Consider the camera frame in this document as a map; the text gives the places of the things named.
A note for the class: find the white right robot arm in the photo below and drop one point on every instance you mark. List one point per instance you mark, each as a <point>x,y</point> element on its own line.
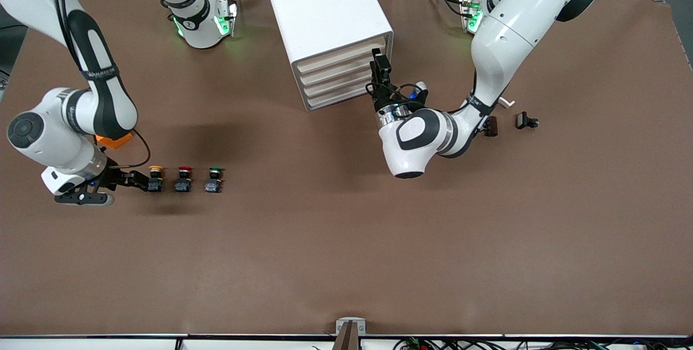
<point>54,138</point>

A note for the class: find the orange box with hole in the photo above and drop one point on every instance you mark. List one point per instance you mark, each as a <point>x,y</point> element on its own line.
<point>113,141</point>

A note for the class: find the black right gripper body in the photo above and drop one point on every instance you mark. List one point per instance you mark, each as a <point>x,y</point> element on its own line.
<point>115,176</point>

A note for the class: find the brown table mat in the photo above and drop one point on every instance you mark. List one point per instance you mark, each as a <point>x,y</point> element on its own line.
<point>346,231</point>

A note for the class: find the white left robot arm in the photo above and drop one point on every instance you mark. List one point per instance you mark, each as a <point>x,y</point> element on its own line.
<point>509,30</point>

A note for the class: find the white plastic bin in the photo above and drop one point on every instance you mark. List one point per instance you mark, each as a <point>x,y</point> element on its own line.
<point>341,55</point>

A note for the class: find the yellow push button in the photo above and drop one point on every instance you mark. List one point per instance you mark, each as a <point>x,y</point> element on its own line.
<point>156,182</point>

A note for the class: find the grey metal edge bracket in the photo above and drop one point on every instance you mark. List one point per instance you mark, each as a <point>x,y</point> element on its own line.
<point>341,328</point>

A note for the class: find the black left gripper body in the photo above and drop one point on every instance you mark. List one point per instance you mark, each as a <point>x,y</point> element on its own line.
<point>385,101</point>

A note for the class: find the green push button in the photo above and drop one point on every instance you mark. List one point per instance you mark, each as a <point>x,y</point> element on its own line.
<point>213,184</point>

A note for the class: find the white table edge rail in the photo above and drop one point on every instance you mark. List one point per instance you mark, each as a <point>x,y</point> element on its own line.
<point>108,344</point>

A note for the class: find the small black switch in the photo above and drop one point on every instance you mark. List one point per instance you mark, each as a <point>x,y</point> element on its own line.
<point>522,120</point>

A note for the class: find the red push button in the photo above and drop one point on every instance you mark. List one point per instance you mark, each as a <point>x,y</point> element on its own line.
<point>183,183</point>

